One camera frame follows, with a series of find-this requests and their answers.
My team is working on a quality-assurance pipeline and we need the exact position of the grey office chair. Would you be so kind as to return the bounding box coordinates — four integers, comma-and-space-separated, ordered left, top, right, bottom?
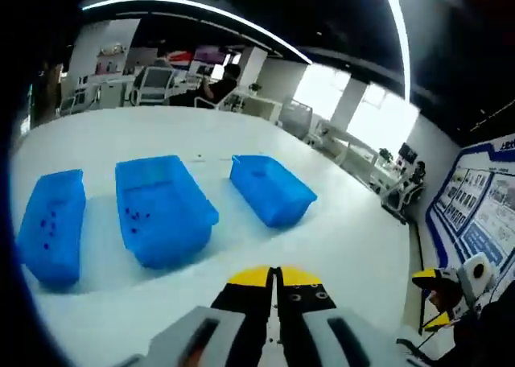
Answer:
381, 161, 427, 219

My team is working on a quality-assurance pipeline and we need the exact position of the small cluster of dark resistors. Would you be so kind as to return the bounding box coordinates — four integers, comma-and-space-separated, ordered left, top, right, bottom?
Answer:
39, 209, 58, 250
123, 207, 152, 236

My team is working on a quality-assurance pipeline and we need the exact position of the long curved ceiling light strip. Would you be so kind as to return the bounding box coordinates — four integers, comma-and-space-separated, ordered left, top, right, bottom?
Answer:
380, 0, 412, 102

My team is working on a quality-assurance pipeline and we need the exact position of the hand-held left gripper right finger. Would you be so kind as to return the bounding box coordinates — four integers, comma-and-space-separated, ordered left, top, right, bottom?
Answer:
274, 265, 408, 367

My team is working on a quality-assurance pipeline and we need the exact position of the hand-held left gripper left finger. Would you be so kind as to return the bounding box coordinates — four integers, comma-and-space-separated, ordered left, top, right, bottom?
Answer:
119, 265, 275, 367

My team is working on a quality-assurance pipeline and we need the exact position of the white display shelf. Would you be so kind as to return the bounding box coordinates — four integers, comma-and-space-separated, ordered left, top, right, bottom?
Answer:
72, 19, 142, 102

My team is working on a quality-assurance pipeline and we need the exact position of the blue plastic bin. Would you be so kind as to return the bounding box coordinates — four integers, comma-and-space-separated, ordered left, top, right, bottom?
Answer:
16, 168, 87, 286
114, 155, 220, 270
229, 154, 318, 229

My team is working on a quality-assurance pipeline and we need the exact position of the white mesh office chair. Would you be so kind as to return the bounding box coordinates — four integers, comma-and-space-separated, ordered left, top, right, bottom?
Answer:
134, 66, 176, 105

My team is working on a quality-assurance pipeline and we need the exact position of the pink wall monitor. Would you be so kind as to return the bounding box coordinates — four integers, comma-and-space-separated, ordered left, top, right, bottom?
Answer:
192, 44, 226, 62

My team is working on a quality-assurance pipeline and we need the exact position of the person's black shirt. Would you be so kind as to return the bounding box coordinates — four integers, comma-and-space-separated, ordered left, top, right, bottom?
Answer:
462, 294, 515, 367

